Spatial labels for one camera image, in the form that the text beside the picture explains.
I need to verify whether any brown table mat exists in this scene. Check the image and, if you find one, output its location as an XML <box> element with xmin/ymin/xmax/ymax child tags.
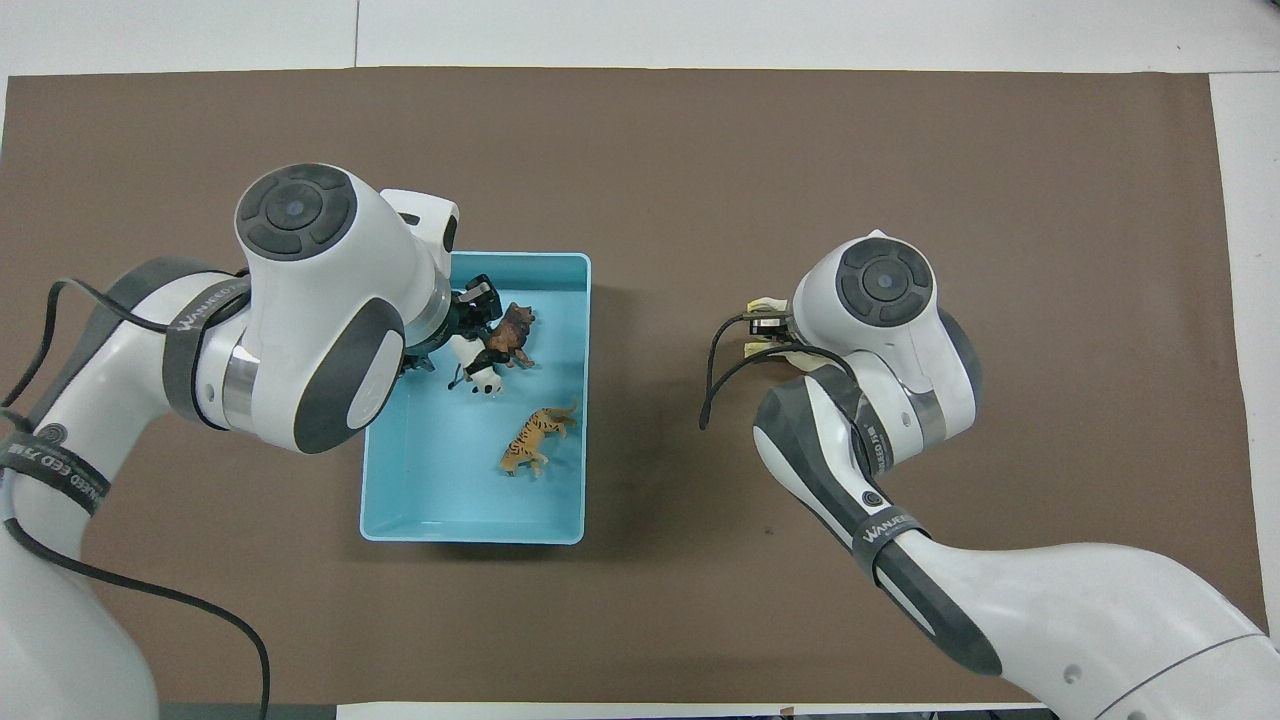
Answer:
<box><xmin>0</xmin><ymin>67</ymin><xmax>1271</xmax><ymax>706</ymax></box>

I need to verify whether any brown lion toy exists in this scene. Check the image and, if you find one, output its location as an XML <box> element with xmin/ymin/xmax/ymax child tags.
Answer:
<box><xmin>468</xmin><ymin>302</ymin><xmax>537</xmax><ymax>372</ymax></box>

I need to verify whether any light blue plastic storage box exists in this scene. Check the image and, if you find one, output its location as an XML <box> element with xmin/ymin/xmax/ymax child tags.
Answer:
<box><xmin>360</xmin><ymin>252</ymin><xmax>592</xmax><ymax>545</ymax></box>

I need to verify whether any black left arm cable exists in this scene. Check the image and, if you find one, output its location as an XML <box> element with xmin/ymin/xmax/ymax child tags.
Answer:
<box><xmin>0</xmin><ymin>278</ymin><xmax>273</xmax><ymax>720</ymax></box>

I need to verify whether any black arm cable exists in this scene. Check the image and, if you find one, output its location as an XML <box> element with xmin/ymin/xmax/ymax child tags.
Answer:
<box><xmin>697</xmin><ymin>312</ymin><xmax>863</xmax><ymax>432</ymax></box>
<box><xmin>0</xmin><ymin>278</ymin><xmax>273</xmax><ymax>720</ymax></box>

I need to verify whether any orange striped tiger toy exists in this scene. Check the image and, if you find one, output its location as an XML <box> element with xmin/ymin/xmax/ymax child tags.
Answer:
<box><xmin>499</xmin><ymin>401</ymin><xmax>581</xmax><ymax>479</ymax></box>

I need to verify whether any cream horse toy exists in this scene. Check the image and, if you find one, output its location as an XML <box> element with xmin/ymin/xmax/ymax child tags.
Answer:
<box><xmin>743</xmin><ymin>296</ymin><xmax>827</xmax><ymax>374</ymax></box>

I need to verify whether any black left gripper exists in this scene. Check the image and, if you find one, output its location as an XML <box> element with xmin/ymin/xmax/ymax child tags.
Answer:
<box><xmin>403</xmin><ymin>275</ymin><xmax>502</xmax><ymax>377</ymax></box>

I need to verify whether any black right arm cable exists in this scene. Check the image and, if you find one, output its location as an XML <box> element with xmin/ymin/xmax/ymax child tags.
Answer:
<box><xmin>697</xmin><ymin>312</ymin><xmax>863</xmax><ymax>432</ymax></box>

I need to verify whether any black and white panda toy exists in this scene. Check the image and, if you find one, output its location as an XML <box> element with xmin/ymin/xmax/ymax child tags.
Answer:
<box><xmin>445</xmin><ymin>333</ymin><xmax>505</xmax><ymax>399</ymax></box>

